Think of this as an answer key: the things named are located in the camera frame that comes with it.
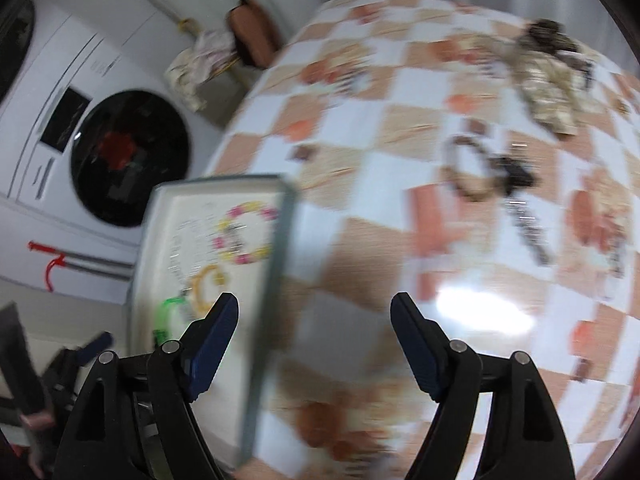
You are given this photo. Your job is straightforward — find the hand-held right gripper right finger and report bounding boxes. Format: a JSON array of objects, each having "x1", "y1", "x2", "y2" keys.
[{"x1": 390, "y1": 291, "x2": 577, "y2": 480}]

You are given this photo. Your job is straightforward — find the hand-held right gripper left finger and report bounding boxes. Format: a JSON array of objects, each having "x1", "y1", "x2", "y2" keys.
[{"x1": 52, "y1": 291, "x2": 240, "y2": 480}]

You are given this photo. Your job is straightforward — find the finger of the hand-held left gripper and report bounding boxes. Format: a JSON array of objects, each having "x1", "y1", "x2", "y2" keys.
[{"x1": 75, "y1": 331, "x2": 116, "y2": 366}]

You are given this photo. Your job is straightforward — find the green plastic bangle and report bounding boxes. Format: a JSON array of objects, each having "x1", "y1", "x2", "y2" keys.
[{"x1": 150, "y1": 296, "x2": 201, "y2": 346}]

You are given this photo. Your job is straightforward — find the yellow sunflower hair tie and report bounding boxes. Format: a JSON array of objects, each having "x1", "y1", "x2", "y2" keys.
[{"x1": 192, "y1": 264, "x2": 230, "y2": 318}]

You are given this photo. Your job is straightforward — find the silver chain bracelet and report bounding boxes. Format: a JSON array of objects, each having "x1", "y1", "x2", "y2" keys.
[{"x1": 167, "y1": 202, "x2": 221, "y2": 293}]

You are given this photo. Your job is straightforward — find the colourful bead bracelet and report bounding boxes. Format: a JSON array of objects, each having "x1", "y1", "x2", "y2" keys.
[{"x1": 212, "y1": 201, "x2": 278, "y2": 266}]

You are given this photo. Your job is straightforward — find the grey rimmed white tray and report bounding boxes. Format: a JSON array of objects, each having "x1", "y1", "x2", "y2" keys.
[{"x1": 127, "y1": 174, "x2": 299, "y2": 466}]

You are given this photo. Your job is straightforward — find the person's left hand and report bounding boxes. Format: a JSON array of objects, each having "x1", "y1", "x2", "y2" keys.
[{"x1": 20, "y1": 410, "x2": 55, "y2": 478}]

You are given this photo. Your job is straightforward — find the checkered printed tablecloth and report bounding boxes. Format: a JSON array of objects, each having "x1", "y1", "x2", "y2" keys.
[{"x1": 205, "y1": 0, "x2": 640, "y2": 480}]

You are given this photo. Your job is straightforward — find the rhinestone hair clip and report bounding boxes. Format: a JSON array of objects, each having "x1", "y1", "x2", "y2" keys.
[{"x1": 505, "y1": 197, "x2": 553, "y2": 267}]

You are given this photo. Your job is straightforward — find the black hair claw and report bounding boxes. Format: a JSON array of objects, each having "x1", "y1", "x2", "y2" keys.
[{"x1": 492, "y1": 152, "x2": 538, "y2": 193}]

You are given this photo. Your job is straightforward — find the white washing machine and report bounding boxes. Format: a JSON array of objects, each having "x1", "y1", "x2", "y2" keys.
[{"x1": 0, "y1": 0, "x2": 226, "y2": 306}]

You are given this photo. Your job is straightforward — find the cream satin scrunchie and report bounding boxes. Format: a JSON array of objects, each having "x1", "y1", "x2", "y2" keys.
[{"x1": 512, "y1": 52, "x2": 593, "y2": 136}]

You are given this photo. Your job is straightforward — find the brown slippers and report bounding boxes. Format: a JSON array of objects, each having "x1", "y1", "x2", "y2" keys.
[{"x1": 226, "y1": 0, "x2": 283, "y2": 71}]

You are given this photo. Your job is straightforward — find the leopard print scrunchie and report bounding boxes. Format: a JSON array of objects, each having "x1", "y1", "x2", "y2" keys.
[{"x1": 517, "y1": 19, "x2": 581, "y2": 58}]

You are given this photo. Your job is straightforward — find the red handled tool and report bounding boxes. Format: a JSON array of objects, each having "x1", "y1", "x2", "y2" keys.
[{"x1": 27, "y1": 241, "x2": 138, "y2": 293}]

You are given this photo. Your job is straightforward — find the brown bead bracelet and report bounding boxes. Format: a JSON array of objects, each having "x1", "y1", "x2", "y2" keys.
[{"x1": 442, "y1": 135, "x2": 501, "y2": 203}]

